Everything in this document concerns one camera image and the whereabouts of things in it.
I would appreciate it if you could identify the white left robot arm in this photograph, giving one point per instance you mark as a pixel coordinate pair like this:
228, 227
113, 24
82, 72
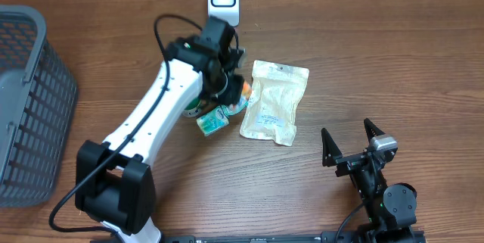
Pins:
114, 181

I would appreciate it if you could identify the teal snack packet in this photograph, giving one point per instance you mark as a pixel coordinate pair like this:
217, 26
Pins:
234, 109

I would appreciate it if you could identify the orange tissue packet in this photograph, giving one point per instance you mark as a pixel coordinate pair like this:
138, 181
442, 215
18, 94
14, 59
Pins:
246, 90

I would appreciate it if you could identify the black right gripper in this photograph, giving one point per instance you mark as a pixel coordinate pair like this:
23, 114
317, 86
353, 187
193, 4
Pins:
333, 154

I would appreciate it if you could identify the small green white box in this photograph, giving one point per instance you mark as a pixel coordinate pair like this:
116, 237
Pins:
213, 121

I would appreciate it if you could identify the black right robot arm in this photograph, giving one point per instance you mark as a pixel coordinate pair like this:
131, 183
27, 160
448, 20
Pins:
386, 212

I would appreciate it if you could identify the beige resealable pouch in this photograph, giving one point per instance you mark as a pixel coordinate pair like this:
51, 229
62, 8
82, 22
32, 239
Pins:
277, 90

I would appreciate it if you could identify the green lid Knorr jar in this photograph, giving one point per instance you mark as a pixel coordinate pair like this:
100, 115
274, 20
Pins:
193, 109

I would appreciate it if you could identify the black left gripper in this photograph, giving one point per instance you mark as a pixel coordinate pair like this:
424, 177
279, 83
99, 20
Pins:
232, 97

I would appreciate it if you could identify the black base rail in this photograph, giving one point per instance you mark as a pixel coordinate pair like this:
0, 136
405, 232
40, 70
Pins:
324, 237

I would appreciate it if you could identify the black mesh basket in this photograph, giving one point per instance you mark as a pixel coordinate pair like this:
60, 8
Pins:
38, 99

